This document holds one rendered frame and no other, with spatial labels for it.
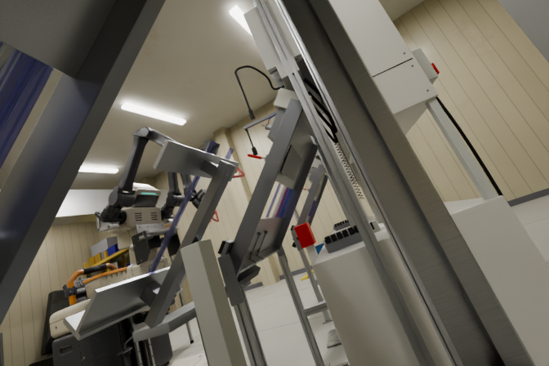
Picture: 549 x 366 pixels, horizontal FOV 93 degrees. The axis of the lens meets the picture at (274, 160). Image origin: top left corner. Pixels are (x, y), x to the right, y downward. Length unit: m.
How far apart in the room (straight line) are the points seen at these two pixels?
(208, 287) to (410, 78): 0.95
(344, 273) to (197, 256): 0.50
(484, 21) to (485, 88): 1.06
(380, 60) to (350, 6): 0.28
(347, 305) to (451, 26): 5.01
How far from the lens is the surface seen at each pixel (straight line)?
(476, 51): 5.36
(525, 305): 1.11
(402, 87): 1.09
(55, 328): 1.95
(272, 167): 1.01
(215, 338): 0.76
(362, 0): 1.29
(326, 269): 0.98
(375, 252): 0.95
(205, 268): 0.73
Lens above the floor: 0.74
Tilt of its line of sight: 16 degrees up
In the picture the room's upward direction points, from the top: 21 degrees counter-clockwise
